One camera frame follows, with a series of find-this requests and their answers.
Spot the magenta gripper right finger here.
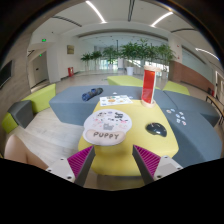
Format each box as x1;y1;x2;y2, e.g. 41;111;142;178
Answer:
132;144;184;186

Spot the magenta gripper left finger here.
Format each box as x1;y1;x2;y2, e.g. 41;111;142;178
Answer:
45;145;96;187

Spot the black computer mouse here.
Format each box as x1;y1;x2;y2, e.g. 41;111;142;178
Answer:
146;122;167;137

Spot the round puppy mouse pad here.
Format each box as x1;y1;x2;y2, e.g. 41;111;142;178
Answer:
83;109;132;146

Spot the bare hand at left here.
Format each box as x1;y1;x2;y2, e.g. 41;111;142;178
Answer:
4;135;48;170

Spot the yellow-green ottoman table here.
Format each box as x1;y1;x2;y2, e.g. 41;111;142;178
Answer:
78;104;179;176

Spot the grey sofa bench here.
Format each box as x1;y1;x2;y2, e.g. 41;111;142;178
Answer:
49;85;177;126

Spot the grey right sofa section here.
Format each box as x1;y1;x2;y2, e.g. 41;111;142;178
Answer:
159;91;222;167

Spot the white sticker sheet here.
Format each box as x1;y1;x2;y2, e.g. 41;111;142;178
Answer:
100;95;132;106

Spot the red sign in stand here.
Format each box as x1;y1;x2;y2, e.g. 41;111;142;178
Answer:
141;65;161;108

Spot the green and grey bench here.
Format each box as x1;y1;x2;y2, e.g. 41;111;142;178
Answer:
2;84;56;133

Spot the green right ottoman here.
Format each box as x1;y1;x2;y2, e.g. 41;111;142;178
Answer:
163;81;189;95

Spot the green ottoman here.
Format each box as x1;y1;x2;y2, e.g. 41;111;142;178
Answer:
163;81;189;95
107;75;143;87

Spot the green far ottoman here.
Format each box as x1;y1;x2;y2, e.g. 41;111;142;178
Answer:
107;75;143;87

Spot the red fire extinguisher box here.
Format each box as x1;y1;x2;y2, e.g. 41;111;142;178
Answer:
68;67;74;77

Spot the potted green plant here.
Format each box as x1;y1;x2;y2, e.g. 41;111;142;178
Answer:
120;42;139;76

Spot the framed wall picture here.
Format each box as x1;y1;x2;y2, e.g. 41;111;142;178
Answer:
67;45;74;54

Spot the wall-mounted black screen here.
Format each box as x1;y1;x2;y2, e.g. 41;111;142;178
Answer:
0;61;13;89

